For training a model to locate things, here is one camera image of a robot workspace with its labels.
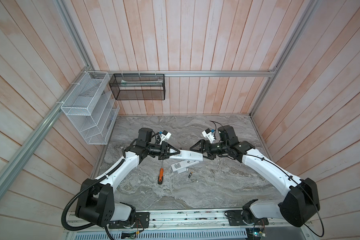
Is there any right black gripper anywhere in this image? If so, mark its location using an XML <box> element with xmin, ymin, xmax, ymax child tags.
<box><xmin>190</xmin><ymin>139</ymin><xmax>228</xmax><ymax>159</ymax></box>

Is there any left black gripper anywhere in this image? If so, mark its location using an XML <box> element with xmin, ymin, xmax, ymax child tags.
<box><xmin>146</xmin><ymin>140</ymin><xmax>180</xmax><ymax>160</ymax></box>

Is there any white remote control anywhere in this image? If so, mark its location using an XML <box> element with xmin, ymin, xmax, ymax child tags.
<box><xmin>171</xmin><ymin>160</ymin><xmax>200</xmax><ymax>172</ymax></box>
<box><xmin>170</xmin><ymin>150</ymin><xmax>203</xmax><ymax>162</ymax></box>

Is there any orange handled screwdriver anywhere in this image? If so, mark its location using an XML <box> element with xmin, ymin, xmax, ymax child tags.
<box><xmin>158</xmin><ymin>161</ymin><xmax>164</xmax><ymax>185</ymax></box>

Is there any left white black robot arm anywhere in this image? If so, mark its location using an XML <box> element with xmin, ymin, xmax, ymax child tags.
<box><xmin>62</xmin><ymin>128</ymin><xmax>180</xmax><ymax>231</ymax></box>

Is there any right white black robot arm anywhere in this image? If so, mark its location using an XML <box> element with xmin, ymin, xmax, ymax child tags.
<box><xmin>190</xmin><ymin>125</ymin><xmax>320</xmax><ymax>227</ymax></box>

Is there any white battery cover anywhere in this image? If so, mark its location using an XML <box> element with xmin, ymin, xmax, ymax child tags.
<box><xmin>178</xmin><ymin>168</ymin><xmax>188</xmax><ymax>174</ymax></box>

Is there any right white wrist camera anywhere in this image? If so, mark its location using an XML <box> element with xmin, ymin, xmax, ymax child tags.
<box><xmin>202</xmin><ymin>128</ymin><xmax>216</xmax><ymax>144</ymax></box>

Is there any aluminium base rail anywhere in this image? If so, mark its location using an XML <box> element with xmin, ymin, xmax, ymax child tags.
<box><xmin>64</xmin><ymin>208</ymin><xmax>314</xmax><ymax>233</ymax></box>

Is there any black wire mesh basket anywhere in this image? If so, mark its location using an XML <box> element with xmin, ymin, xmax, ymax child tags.
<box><xmin>109</xmin><ymin>73</ymin><xmax>166</xmax><ymax>101</ymax></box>

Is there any black corrugated cable conduit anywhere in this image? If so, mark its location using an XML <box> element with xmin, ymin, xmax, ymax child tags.
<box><xmin>60</xmin><ymin>157</ymin><xmax>125</xmax><ymax>232</ymax></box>

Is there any white wire mesh shelf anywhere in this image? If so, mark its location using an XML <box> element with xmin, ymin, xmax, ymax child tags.
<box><xmin>61</xmin><ymin>71</ymin><xmax>120</xmax><ymax>145</ymax></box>

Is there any horizontal aluminium frame bar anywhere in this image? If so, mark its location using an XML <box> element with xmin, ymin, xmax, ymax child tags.
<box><xmin>93</xmin><ymin>70</ymin><xmax>276</xmax><ymax>78</ymax></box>

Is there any left aluminium frame bar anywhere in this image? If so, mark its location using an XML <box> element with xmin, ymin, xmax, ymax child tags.
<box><xmin>0</xmin><ymin>66</ymin><xmax>92</xmax><ymax>200</ymax></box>

